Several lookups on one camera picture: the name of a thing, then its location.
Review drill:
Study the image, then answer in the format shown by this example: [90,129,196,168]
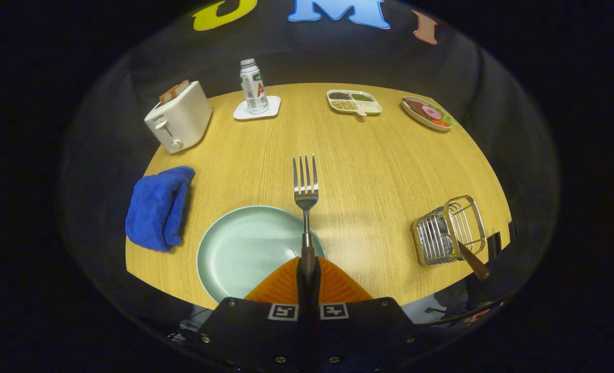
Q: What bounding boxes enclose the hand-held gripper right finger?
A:
[309,256,427,371]

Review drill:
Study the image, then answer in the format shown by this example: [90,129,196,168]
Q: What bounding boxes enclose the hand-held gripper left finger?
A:
[195,256,310,371]

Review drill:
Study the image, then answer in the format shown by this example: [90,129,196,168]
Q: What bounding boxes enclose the wooden-handled metal spoon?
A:
[444,218,491,281]

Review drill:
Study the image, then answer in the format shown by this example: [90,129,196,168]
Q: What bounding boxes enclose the wooden-handled metal fork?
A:
[292,154,320,280]

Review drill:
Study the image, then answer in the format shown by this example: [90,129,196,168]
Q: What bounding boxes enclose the pale green plate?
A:
[196,205,328,304]

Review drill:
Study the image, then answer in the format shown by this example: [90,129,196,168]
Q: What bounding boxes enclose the blue cloth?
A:
[125,166,195,253]

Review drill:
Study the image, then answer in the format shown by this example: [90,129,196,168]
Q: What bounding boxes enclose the white square coaster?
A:
[233,95,281,121]

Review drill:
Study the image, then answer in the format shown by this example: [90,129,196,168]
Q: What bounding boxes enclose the white toaster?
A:
[144,80,213,154]

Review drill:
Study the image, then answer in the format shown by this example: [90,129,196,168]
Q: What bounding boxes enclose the plate of food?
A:
[401,96,455,132]

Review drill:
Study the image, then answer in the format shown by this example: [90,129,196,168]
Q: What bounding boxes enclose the white divided condiment dish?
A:
[326,89,382,117]

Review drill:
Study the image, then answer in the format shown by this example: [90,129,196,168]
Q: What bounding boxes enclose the small plastic bottle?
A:
[240,58,269,114]

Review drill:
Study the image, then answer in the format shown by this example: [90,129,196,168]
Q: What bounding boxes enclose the thin black cable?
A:
[169,308,210,343]

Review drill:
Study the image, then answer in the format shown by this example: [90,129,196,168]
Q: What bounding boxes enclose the metal wire basket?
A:
[411,195,489,266]

